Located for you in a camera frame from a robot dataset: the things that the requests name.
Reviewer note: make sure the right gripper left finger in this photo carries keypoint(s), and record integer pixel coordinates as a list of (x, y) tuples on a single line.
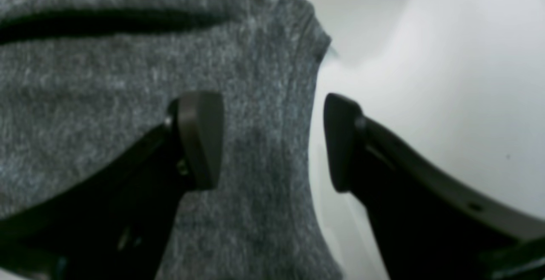
[(116, 224)]

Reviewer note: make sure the grey long-sleeve t-shirt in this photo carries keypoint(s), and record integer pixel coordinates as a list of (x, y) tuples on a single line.
[(81, 80)]

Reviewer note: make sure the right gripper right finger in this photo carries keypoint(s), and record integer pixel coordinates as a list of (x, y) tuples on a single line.
[(427, 225)]

